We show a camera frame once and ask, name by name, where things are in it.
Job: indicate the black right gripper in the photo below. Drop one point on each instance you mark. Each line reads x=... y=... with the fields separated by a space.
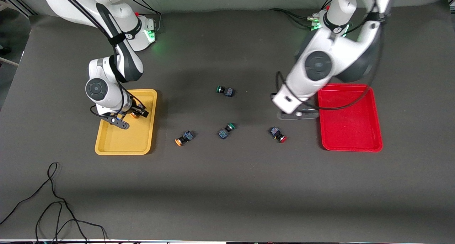
x=135 y=109

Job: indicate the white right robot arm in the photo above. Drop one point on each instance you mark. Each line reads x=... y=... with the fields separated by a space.
x=106 y=91

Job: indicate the red plastic tray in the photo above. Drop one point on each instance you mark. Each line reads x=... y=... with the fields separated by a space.
x=352 y=126

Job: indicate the red push button switch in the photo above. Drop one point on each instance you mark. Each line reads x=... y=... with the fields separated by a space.
x=277 y=133

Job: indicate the yellow push button switch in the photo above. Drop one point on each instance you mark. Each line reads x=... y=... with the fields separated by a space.
x=185 y=137
x=134 y=115

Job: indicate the yellow plastic tray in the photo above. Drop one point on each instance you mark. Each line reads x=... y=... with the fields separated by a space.
x=124 y=137

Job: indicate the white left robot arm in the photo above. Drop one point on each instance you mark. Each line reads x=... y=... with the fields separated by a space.
x=320 y=64

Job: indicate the green push button switch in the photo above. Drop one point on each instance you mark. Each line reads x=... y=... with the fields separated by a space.
x=224 y=91
x=226 y=131

